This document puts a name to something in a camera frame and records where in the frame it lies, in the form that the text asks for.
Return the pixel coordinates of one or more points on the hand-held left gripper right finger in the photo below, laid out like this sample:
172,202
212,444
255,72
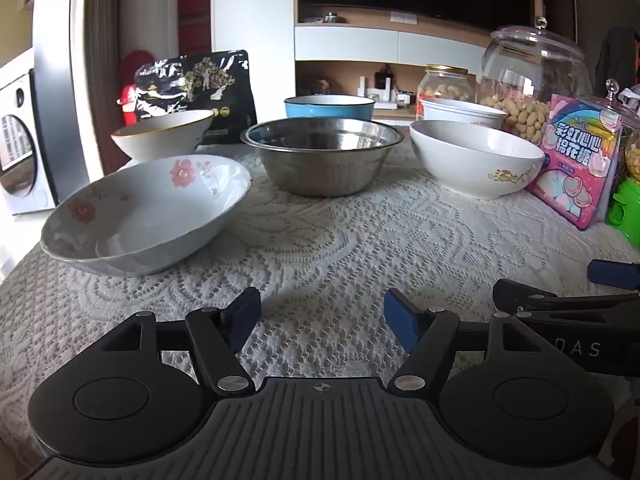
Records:
402,320

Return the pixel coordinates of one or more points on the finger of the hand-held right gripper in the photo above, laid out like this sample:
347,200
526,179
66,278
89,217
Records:
520,297
607,274

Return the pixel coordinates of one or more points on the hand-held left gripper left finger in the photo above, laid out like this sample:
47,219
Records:
245,317

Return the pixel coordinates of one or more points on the white floral shallow bowl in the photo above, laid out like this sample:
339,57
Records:
150,220

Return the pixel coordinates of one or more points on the white bowl with gold print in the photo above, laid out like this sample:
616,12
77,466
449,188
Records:
465,170

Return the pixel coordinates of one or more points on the stainless steel bowl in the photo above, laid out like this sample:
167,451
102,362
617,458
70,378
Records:
320,170

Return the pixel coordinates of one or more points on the tall white bowl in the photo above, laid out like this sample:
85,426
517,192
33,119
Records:
470,115

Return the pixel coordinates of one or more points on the gold-rimmed white bowl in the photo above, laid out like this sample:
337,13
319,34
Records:
160,140

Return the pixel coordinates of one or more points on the blue enamel bowl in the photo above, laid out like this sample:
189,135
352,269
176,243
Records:
320,110

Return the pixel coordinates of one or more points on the green plastic object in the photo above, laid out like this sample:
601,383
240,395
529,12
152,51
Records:
625,210

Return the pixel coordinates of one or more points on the white lace tablecloth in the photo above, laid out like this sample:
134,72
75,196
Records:
325,250

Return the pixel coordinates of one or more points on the pink marshmallow packet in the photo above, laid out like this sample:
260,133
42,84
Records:
575,160

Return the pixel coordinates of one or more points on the small glass lidded jar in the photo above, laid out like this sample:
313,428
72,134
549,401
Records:
632,150

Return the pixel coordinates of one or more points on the dark hanging garment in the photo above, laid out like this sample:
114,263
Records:
617,60

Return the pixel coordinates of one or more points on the large glass peanut jar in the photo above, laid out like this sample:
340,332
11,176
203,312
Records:
530,70

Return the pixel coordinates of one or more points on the plastic peanut jar red label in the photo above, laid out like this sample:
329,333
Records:
445,87

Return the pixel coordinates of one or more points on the white router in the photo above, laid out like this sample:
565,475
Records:
385,97

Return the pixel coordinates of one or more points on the black snack bag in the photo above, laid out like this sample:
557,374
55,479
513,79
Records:
200,90

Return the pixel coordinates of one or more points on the red rounded object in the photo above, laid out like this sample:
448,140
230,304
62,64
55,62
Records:
131,95

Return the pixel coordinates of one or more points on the white wooden television cabinet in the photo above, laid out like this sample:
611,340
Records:
350,42

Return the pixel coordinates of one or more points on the beige curtain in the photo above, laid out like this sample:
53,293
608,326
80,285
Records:
100,60

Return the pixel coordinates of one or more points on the white washing machine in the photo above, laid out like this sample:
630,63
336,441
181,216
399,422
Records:
20,125

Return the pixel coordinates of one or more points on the small dark ornament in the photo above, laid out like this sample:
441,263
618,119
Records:
332,17

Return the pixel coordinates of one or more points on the white standing air conditioner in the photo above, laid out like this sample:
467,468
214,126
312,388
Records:
147,5

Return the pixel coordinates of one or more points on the white wall socket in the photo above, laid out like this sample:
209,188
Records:
404,18

